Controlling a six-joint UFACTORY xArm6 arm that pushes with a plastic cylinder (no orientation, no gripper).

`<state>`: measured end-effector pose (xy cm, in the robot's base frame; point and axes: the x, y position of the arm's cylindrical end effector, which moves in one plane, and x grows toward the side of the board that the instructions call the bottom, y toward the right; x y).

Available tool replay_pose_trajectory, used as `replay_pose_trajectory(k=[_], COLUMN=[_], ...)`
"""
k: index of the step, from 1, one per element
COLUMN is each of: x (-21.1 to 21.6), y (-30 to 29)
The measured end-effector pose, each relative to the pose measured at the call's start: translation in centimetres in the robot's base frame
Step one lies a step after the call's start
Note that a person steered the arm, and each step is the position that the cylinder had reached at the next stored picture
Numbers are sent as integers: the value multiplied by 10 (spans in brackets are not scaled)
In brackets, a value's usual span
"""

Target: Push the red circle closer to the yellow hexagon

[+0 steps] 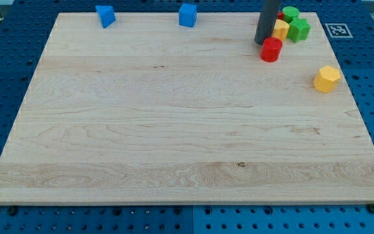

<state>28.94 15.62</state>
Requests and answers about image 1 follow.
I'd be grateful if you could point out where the blue cube block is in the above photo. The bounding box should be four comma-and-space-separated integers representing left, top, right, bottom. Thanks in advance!
179, 3, 197, 27

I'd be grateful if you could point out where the yellow rounded block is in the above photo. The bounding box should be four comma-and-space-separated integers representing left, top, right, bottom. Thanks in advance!
271, 19, 290, 41

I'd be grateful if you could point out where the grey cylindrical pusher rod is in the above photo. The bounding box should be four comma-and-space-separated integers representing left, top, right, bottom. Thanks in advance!
254, 0, 282, 45

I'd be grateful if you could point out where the blue triangular block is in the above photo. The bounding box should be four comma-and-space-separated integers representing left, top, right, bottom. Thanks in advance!
95, 5, 116, 29

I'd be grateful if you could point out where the yellow hexagon block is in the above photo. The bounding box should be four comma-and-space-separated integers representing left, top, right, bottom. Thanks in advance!
313, 66, 341, 93

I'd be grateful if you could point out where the light wooden board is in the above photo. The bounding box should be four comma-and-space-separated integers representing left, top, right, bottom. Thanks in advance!
0, 12, 374, 206

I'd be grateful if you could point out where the red cylinder block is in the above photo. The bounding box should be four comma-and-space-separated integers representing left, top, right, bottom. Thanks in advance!
260, 37, 283, 62

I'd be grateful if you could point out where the green cylinder block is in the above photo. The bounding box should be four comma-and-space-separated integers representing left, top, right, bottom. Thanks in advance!
282, 6, 300, 23

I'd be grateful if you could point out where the small red block behind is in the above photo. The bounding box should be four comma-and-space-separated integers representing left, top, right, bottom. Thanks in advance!
277, 11, 284, 20

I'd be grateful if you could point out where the green star block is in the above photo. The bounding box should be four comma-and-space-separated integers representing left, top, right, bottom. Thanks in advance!
287, 18, 311, 43

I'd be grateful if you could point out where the white fiducial marker tag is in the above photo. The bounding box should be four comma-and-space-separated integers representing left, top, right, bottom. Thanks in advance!
325, 23, 353, 38

